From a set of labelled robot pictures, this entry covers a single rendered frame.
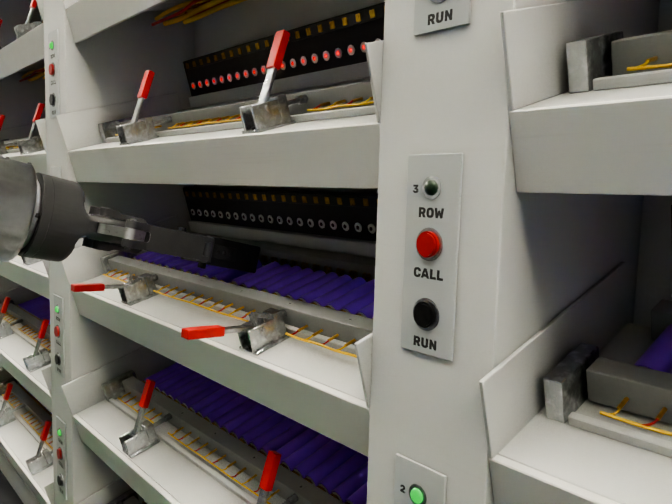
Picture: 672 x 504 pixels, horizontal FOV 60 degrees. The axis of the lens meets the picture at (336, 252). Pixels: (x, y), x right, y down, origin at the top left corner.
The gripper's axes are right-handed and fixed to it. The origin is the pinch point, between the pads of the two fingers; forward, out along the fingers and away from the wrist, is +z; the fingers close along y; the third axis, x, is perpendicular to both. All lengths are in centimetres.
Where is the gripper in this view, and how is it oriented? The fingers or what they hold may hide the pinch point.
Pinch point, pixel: (222, 253)
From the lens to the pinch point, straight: 65.9
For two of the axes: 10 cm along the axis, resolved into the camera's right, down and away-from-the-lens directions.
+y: -6.7, -1.0, 7.3
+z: 7.1, 1.7, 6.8
